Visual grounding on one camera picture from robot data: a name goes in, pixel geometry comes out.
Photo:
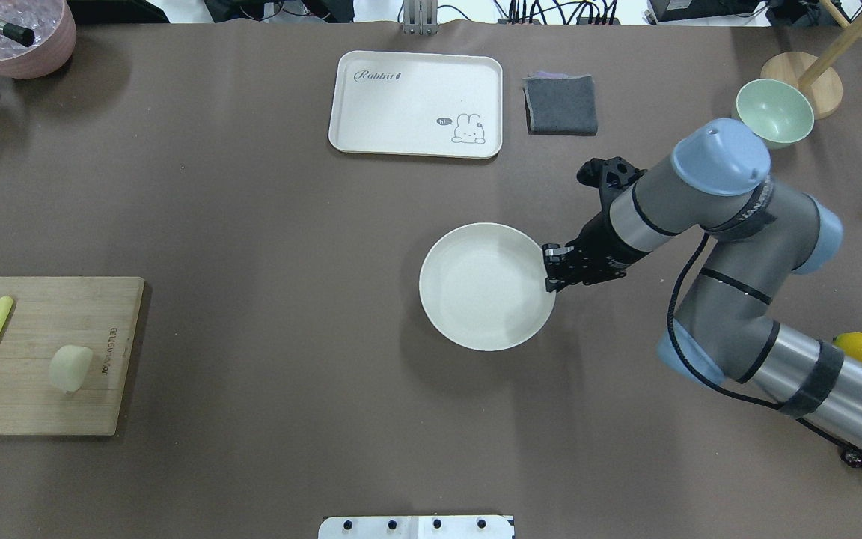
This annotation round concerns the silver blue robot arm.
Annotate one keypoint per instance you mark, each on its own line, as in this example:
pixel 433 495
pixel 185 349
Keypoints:
pixel 719 333

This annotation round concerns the grey folded cloth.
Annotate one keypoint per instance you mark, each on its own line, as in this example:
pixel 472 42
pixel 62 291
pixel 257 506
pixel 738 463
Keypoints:
pixel 561 104

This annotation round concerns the aluminium frame post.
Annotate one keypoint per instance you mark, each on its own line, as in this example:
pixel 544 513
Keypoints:
pixel 420 17

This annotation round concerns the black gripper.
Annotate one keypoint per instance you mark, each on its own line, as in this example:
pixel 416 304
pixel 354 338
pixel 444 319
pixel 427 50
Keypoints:
pixel 601 247

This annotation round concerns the pale steamed bun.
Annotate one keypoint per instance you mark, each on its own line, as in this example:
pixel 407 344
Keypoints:
pixel 69 366

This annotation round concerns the mint green bowl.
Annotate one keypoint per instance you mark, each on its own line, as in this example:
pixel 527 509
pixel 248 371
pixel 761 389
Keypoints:
pixel 776 112

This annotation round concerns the bamboo cutting board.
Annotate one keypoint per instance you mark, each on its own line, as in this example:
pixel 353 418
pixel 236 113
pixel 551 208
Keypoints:
pixel 97 313

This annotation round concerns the cream round plate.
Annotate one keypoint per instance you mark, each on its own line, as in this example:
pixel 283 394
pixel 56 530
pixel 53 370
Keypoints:
pixel 483 286

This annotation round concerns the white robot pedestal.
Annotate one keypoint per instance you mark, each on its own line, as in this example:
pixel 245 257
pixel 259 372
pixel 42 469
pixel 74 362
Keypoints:
pixel 419 526

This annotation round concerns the pink bowl of ice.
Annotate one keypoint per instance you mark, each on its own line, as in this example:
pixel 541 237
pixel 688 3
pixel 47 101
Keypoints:
pixel 54 38

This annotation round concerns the wooden mug tree stand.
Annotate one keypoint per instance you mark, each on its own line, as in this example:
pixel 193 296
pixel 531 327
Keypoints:
pixel 815 77

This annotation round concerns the cream rabbit tray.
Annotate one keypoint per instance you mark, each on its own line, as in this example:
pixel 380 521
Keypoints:
pixel 417 104

